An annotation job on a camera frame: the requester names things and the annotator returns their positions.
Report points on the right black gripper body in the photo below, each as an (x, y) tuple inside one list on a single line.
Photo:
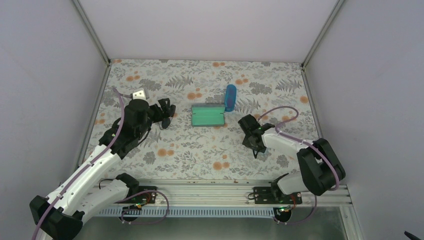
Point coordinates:
[(248, 143)]

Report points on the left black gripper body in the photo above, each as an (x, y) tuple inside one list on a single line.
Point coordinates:
[(158, 115)]

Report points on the grey glasses case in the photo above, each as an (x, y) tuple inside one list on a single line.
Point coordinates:
[(207, 115)]

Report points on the blue translucent glasses case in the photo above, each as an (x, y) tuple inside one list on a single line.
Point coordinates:
[(230, 98)]

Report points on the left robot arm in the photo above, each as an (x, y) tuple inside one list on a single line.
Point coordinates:
[(62, 213)]

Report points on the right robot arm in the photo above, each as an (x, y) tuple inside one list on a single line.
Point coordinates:
[(320, 168)]

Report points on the black sunglasses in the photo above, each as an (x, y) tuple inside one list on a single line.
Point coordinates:
[(165, 123)]

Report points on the floral table mat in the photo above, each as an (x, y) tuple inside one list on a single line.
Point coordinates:
[(272, 91)]

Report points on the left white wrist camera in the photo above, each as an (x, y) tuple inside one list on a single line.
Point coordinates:
[(141, 94)]

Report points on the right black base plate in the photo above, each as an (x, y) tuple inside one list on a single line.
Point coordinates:
[(263, 195)]

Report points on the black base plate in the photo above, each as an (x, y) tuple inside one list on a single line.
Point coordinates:
[(145, 198), (263, 195)]

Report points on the aluminium mounting rail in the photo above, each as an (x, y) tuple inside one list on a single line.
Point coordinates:
[(234, 193)]

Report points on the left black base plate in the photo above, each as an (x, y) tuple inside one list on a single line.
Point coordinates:
[(145, 198)]

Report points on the white slotted cable duct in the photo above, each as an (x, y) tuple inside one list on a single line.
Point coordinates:
[(203, 212)]

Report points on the left aluminium frame post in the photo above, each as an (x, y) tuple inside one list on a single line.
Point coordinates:
[(91, 31)]

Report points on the aluminium frame post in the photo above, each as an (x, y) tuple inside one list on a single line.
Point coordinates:
[(329, 21), (91, 31)]

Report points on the right aluminium frame post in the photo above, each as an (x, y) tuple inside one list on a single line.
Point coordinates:
[(329, 21)]

